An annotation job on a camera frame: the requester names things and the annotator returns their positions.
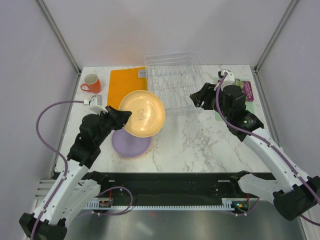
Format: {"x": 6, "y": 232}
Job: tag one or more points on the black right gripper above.
{"x": 207, "y": 91}

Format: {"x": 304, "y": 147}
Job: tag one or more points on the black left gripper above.
{"x": 120, "y": 117}

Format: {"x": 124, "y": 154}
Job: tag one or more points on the purple plate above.
{"x": 129, "y": 146}

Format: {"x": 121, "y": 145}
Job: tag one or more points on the pink plate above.
{"x": 149, "y": 147}

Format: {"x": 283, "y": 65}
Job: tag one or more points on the light yellow plate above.
{"x": 144, "y": 155}

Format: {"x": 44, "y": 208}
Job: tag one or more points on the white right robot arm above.
{"x": 293, "y": 192}

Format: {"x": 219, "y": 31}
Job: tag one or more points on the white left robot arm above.
{"x": 51, "y": 219}

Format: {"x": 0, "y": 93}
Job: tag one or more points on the orange cutting mat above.
{"x": 124, "y": 81}

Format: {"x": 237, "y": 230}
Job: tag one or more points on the orange ceramic mug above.
{"x": 91, "y": 84}

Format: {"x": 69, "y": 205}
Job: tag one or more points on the purple children's book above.
{"x": 246, "y": 88}

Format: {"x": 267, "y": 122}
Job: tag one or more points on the green cutting mat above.
{"x": 249, "y": 105}

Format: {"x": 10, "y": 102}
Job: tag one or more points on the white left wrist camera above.
{"x": 95, "y": 104}

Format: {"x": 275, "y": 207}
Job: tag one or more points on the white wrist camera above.
{"x": 95, "y": 104}
{"x": 226, "y": 78}

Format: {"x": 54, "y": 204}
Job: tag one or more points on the clear wire dish rack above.
{"x": 173, "y": 77}

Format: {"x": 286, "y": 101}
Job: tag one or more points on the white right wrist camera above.
{"x": 226, "y": 78}

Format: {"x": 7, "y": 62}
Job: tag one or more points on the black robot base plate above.
{"x": 168, "y": 189}

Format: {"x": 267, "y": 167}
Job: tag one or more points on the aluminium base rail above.
{"x": 42, "y": 190}

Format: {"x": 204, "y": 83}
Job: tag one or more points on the white cable duct strip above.
{"x": 105, "y": 205}

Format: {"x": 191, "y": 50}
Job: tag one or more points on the left aluminium frame post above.
{"x": 57, "y": 33}

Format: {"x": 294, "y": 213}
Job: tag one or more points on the aluminium frame post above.
{"x": 57, "y": 33}
{"x": 276, "y": 34}

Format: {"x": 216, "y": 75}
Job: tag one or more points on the right aluminium frame post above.
{"x": 276, "y": 34}

